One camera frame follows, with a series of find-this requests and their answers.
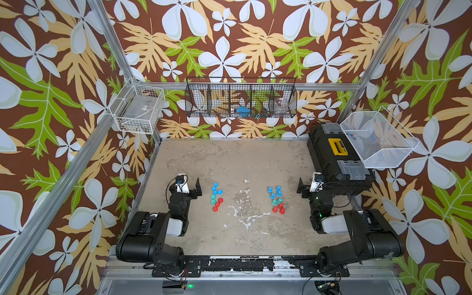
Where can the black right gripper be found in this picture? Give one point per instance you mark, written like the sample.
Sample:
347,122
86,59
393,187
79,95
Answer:
306,189

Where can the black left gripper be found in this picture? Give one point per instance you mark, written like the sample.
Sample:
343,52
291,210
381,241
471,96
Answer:
193,194

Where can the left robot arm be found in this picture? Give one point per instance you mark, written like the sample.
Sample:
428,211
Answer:
144,239

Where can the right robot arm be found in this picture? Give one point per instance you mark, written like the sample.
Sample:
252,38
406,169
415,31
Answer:
371,236

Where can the black toolbox yellow latch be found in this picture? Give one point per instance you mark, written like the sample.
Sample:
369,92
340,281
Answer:
335,158

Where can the blue object in basket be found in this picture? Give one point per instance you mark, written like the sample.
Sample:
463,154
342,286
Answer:
243,111

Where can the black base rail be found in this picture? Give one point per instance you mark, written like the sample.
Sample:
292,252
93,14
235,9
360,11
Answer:
195,266

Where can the white wire basket right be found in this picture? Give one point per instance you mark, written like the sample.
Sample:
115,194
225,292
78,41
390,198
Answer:
380,140

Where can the white wire basket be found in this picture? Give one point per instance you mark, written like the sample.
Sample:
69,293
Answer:
137,108
380,140

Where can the white wire basket left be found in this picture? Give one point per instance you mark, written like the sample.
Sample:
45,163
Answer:
137,108

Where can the black wire basket back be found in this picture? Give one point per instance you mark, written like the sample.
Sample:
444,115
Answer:
266,97

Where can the aluminium frame post back right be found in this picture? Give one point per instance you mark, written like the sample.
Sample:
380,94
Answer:
388,39

